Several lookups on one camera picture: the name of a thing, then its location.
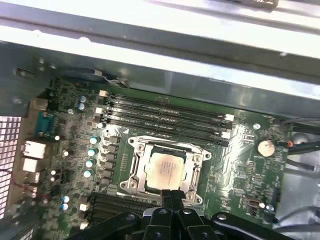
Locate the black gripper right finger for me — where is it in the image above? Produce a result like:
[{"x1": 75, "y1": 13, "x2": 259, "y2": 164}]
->
[{"x1": 172, "y1": 190, "x2": 275, "y2": 240}]

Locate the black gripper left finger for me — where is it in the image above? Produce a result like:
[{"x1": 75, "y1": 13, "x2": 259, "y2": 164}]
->
[{"x1": 66, "y1": 189, "x2": 174, "y2": 240}]

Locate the metal socket cover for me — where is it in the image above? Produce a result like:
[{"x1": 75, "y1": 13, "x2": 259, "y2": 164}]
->
[{"x1": 136, "y1": 143, "x2": 203, "y2": 195}]

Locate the silver CPU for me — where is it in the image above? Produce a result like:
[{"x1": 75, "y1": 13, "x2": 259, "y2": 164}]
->
[{"x1": 144, "y1": 150, "x2": 188, "y2": 191}]

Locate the CPU socket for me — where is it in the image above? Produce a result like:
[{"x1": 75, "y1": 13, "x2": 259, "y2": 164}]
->
[{"x1": 117, "y1": 134, "x2": 213, "y2": 205}]

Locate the black RAM slot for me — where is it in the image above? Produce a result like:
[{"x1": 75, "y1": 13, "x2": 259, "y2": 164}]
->
[
  {"x1": 87, "y1": 207, "x2": 141, "y2": 223},
  {"x1": 91, "y1": 191, "x2": 163, "y2": 207},
  {"x1": 79, "y1": 198, "x2": 156, "y2": 216},
  {"x1": 96, "y1": 114, "x2": 230, "y2": 148},
  {"x1": 98, "y1": 89, "x2": 235, "y2": 122},
  {"x1": 99, "y1": 98, "x2": 232, "y2": 131},
  {"x1": 95, "y1": 106, "x2": 231, "y2": 140}
]

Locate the green motherboard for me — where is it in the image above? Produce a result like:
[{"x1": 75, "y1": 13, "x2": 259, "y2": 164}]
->
[{"x1": 23, "y1": 77, "x2": 295, "y2": 240}]

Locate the silver coin battery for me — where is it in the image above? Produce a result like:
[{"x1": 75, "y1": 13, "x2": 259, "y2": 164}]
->
[{"x1": 256, "y1": 139, "x2": 276, "y2": 158}]

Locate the black PC case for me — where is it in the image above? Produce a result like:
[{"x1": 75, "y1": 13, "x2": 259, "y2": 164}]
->
[{"x1": 0, "y1": 0, "x2": 320, "y2": 240}]

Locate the silver USB port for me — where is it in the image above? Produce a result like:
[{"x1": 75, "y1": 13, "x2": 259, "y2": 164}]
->
[{"x1": 21, "y1": 158, "x2": 40, "y2": 174}]

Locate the silver network port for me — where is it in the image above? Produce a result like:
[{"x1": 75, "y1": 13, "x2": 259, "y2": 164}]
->
[{"x1": 21, "y1": 140, "x2": 46, "y2": 160}]

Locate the blue serial port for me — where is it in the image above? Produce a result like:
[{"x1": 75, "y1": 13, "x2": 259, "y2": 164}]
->
[{"x1": 36, "y1": 111, "x2": 55, "y2": 137}]

